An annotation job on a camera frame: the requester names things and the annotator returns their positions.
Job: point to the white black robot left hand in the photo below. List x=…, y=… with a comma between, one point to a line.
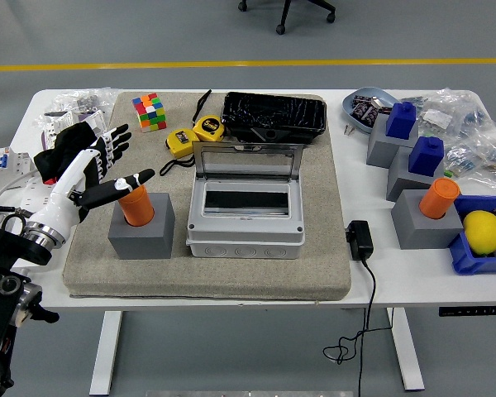
x=62, y=207

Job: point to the orange cylinder battery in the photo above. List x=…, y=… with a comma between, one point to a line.
x=136, y=209
x=438, y=198

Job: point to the grey block with round hole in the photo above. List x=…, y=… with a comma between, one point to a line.
x=140, y=244

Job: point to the smoked transparent box lid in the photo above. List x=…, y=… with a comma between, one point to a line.
x=248, y=145

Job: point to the black cloth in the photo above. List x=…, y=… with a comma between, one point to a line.
x=66, y=144

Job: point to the white circuit breaker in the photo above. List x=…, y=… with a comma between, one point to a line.
x=4, y=165

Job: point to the white purple packaging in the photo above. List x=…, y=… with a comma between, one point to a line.
x=62, y=120

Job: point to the clear bag of screws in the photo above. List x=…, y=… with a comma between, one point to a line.
x=87, y=101

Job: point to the colourful puzzle cube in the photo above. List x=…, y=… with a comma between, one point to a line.
x=149, y=111

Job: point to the small yellow tape measure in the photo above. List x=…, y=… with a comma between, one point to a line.
x=182, y=142

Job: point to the white table leg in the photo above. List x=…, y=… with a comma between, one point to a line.
x=107, y=351
x=409, y=355

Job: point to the large yellow tape measure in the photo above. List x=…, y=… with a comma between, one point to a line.
x=208, y=128

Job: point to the grey-brown fabric mat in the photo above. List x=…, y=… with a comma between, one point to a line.
x=273, y=277

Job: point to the black plastic tray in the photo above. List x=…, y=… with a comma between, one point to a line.
x=273, y=111

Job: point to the small metal clip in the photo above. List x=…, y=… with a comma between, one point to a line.
x=349, y=130

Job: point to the black power adapter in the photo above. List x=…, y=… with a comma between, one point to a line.
x=361, y=242

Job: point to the blue-grey dish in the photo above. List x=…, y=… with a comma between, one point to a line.
x=347, y=103

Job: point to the dark patterned snack packet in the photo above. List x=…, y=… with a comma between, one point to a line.
x=365, y=112

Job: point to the brown silver wrapped bar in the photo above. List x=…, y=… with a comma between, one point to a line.
x=380, y=104

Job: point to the blue block with knob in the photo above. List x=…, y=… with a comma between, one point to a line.
x=401, y=122
x=425, y=159

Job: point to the small green connector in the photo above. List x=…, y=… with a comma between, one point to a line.
x=449, y=173

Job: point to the clear bag of small parts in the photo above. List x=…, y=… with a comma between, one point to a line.
x=450, y=111
x=479, y=153

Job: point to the yellow lemon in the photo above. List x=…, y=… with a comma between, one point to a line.
x=481, y=231

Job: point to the blue plastic bin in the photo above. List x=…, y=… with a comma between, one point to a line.
x=479, y=264

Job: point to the black table control panel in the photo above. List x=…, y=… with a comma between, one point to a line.
x=471, y=311

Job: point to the grey plastic enclosure box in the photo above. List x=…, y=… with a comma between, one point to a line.
x=248, y=244

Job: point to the black triangular mount bracket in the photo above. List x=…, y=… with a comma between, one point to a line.
x=268, y=134

